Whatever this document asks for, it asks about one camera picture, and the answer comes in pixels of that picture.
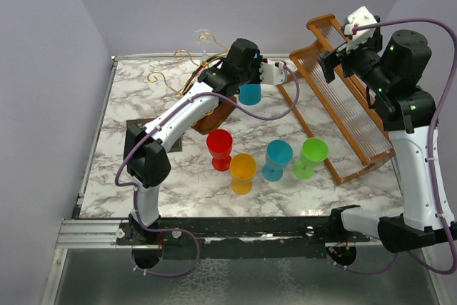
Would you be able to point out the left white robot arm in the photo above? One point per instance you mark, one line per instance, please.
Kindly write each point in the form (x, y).
(146, 148)

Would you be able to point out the red plastic goblet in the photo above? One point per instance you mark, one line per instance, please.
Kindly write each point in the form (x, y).
(219, 143)

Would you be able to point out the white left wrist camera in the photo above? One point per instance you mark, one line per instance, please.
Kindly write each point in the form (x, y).
(273, 74)

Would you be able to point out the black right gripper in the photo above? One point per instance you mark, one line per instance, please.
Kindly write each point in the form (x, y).
(331, 60)

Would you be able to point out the gold wire wine glass rack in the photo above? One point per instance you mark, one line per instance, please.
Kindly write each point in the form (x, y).
(214, 118)

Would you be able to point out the clear wine glass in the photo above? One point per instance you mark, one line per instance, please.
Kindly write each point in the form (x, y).
(203, 38)

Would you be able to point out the blue plastic goblet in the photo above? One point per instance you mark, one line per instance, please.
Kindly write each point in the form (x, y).
(250, 94)
(279, 153)

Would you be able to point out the yellow plastic goblet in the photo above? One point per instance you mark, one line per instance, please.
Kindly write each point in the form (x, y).
(243, 169)

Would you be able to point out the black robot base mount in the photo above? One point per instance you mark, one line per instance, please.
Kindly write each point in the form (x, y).
(235, 237)

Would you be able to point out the wooden ribbed glass divider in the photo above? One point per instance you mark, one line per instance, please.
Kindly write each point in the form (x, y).
(353, 132)

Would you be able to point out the green plastic goblet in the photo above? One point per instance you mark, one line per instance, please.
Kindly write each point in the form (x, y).
(313, 153)

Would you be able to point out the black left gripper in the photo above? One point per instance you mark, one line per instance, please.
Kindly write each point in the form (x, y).
(256, 63)

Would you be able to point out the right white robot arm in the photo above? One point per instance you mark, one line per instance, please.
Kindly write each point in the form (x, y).
(406, 112)

